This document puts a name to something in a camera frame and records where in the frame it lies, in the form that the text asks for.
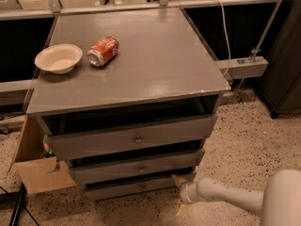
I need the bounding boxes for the dark cabinet at right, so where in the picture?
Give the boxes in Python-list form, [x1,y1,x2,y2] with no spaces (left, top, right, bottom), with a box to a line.
[259,0,301,119]

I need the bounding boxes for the black floor stand bar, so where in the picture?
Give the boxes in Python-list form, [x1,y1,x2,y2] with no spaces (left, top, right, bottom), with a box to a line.
[0,184,26,226]

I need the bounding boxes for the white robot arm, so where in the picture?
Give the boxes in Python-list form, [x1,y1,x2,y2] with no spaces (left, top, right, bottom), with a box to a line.
[172,169,301,226]

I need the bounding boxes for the grey drawer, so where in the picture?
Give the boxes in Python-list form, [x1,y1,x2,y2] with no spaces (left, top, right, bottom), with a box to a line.
[84,175,176,201]
[47,114,217,160]
[69,149,204,185]

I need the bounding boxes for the grey top drawer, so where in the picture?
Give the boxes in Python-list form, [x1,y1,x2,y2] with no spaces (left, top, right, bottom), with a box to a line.
[47,114,217,160]

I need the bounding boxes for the grey drawer cabinet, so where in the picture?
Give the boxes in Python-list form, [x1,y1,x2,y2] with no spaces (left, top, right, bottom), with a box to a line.
[27,8,229,192]

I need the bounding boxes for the white paper bowl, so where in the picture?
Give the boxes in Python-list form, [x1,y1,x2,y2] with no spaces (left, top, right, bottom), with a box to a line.
[35,44,83,74]

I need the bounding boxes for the grey bottom drawer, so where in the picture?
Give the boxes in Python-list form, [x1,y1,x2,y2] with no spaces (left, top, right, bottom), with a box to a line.
[84,175,176,201]

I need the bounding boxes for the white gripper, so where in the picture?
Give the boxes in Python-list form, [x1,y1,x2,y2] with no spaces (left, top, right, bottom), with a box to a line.
[171,174,204,217]

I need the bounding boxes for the orange soda can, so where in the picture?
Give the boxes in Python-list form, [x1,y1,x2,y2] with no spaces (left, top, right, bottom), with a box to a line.
[87,36,119,67]

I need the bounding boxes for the grey metal rail frame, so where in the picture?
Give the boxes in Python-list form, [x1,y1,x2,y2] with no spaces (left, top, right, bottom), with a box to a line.
[0,0,291,106]

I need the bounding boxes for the grey middle drawer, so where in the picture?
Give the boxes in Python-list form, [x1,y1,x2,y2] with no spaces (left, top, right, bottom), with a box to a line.
[69,149,204,185]

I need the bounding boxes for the brown cardboard box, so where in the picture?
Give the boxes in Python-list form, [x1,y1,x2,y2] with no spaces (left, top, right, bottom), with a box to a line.
[11,117,76,194]

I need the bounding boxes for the white cable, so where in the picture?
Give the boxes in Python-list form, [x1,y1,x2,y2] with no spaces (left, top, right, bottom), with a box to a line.
[206,0,234,84]

